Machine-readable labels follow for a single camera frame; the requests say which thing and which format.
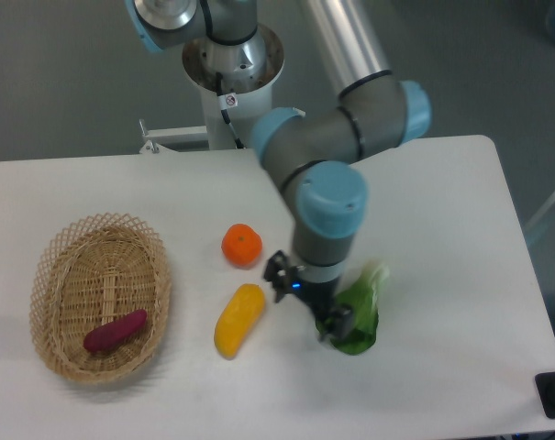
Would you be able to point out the orange tangerine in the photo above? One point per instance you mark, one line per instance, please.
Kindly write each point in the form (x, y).
(241, 245)

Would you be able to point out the yellow mango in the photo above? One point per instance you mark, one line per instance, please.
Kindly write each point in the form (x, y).
(238, 318)

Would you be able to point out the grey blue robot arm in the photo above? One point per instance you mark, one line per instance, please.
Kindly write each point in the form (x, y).
(310, 160)

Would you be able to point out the white frame at right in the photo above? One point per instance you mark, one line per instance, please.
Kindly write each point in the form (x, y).
(540, 222)

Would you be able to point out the woven wicker basket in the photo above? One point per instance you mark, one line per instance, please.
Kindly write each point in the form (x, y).
(94, 272)

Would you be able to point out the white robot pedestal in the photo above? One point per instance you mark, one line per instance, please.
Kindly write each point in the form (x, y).
(235, 88)

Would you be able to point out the green bok choy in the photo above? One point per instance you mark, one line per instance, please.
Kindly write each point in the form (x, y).
(362, 298)

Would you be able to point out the purple sweet potato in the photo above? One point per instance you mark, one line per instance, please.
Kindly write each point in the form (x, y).
(108, 336)

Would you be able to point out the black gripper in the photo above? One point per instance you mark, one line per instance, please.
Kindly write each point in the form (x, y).
(315, 287)

